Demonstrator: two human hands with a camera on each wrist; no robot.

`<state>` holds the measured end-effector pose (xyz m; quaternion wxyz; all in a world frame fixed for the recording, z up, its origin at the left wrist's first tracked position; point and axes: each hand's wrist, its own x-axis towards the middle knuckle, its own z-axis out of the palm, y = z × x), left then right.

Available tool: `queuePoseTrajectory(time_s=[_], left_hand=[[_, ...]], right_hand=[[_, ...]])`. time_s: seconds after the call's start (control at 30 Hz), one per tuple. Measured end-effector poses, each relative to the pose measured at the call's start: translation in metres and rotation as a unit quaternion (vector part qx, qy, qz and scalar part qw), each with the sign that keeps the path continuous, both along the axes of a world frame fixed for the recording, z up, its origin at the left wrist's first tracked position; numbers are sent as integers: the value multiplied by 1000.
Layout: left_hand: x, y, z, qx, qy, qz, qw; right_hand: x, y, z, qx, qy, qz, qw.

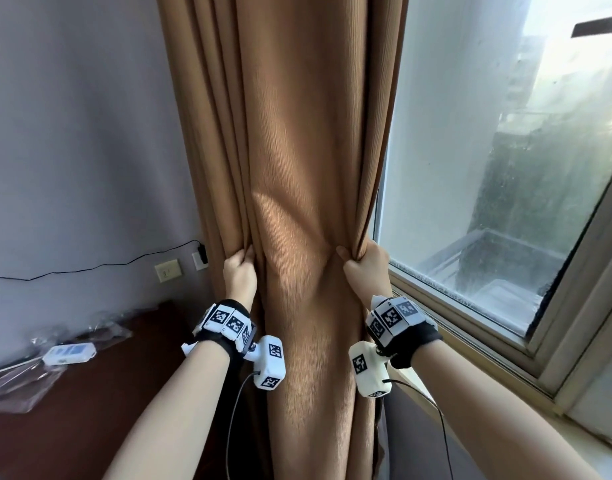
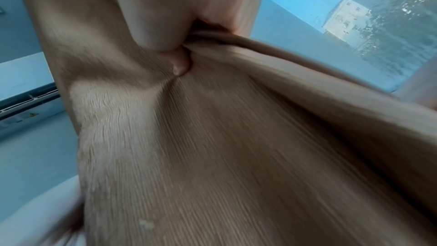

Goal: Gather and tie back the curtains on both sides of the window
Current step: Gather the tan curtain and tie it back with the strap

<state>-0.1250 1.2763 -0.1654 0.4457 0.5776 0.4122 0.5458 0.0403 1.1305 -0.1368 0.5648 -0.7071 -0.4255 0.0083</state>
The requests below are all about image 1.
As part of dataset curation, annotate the person's right hand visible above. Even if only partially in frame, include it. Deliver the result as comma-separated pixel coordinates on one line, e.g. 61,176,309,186
335,238,394,309

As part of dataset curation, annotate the person's left hand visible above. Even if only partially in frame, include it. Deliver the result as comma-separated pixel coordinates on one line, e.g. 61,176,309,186
223,244,259,313

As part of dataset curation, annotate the brown curtain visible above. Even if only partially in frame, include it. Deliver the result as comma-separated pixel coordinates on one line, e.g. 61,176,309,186
155,0,412,480

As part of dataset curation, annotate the person's right forearm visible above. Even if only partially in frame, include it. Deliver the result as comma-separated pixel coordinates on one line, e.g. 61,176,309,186
410,339,604,480

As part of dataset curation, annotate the person's left forearm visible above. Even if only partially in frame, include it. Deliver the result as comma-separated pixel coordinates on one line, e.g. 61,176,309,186
103,339,233,480

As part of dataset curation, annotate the left black marker wristband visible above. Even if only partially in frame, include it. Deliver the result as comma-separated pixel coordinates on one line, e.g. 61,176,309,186
181,299,258,364

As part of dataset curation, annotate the black marker wristband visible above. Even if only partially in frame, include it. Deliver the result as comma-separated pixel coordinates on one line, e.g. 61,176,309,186
181,299,258,364
365,294,444,369

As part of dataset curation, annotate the right black marker wristband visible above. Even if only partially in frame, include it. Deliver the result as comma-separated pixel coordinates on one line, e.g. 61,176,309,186
365,294,444,369

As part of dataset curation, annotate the white adapter box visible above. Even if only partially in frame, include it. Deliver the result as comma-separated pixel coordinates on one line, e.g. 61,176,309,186
41,342,97,367

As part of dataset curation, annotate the dark wooden desk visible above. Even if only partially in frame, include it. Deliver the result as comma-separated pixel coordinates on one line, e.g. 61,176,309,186
0,299,202,480

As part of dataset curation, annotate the beige window sill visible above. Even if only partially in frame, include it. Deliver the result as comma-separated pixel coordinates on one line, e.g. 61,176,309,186
388,362,612,480

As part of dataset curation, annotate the beige wall socket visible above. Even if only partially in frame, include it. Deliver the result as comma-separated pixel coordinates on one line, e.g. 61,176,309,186
154,258,183,284

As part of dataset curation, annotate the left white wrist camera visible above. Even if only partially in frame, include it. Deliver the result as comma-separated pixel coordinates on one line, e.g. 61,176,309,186
245,334,287,393

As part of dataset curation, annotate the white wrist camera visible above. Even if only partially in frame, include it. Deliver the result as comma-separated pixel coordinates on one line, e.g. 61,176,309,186
245,334,287,393
348,340,392,399

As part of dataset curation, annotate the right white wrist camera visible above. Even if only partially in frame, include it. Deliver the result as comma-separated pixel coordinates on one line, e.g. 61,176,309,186
348,340,392,399

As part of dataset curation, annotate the left black camera cable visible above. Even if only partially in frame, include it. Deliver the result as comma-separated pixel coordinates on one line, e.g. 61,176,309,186
225,373,257,480

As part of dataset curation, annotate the black camera cable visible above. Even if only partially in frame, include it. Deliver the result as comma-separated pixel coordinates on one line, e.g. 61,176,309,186
225,373,257,480
385,379,454,480

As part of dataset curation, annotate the thin black wall cable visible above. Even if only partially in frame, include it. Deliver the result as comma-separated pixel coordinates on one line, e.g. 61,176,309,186
0,239,205,283

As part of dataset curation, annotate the right black camera cable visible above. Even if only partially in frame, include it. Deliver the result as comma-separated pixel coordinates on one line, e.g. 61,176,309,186
385,379,454,480

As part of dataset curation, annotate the glass window with frame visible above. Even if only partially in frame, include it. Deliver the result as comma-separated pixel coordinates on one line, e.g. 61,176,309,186
373,0,612,445

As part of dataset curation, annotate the thin white cable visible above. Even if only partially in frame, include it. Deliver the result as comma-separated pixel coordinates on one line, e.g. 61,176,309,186
0,358,47,379

